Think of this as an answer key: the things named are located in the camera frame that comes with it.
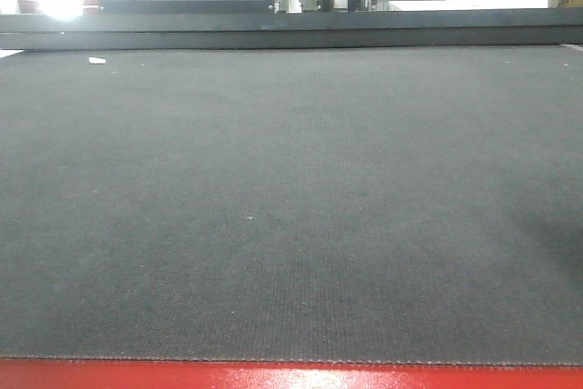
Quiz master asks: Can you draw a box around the dark grey fabric mat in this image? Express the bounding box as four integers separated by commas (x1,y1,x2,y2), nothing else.
1,45,582,366

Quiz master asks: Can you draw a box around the white background table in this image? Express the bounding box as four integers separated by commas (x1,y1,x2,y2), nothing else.
363,0,548,12

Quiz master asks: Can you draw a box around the small white scrap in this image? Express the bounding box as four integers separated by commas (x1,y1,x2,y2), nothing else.
88,56,107,65

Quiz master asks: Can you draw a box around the red table front edge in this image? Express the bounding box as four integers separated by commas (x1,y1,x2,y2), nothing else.
1,359,582,388

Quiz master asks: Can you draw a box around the dark table edge rail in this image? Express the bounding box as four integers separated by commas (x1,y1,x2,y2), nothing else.
1,8,582,51

